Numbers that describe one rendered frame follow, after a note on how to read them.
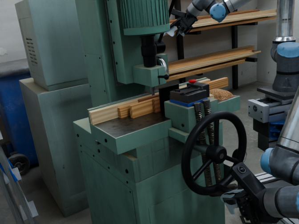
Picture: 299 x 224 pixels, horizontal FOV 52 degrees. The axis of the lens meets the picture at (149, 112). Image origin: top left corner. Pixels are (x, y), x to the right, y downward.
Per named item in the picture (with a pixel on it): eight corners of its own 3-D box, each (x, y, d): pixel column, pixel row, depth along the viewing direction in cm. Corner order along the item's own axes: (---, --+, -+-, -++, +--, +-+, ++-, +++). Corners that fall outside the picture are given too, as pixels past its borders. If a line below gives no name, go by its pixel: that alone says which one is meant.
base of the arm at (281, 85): (289, 83, 169) (290, 65, 166) (310, 89, 155) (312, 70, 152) (266, 87, 165) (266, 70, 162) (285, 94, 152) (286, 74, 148)
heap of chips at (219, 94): (222, 100, 125) (221, 94, 124) (200, 95, 135) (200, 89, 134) (236, 95, 129) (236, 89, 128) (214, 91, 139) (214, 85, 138)
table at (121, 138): (131, 165, 92) (129, 147, 90) (90, 138, 117) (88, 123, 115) (260, 114, 123) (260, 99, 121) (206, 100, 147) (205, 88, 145)
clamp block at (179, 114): (188, 134, 103) (187, 109, 100) (164, 124, 114) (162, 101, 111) (219, 122, 110) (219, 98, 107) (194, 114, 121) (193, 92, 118)
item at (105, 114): (92, 125, 112) (90, 112, 110) (90, 123, 114) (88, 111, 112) (210, 89, 142) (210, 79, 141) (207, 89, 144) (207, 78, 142)
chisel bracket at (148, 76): (152, 91, 116) (150, 69, 114) (133, 86, 128) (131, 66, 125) (167, 87, 120) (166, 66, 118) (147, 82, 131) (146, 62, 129)
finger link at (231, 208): (220, 215, 96) (239, 217, 88) (212, 198, 97) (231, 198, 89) (227, 211, 98) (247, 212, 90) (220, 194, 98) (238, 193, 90)
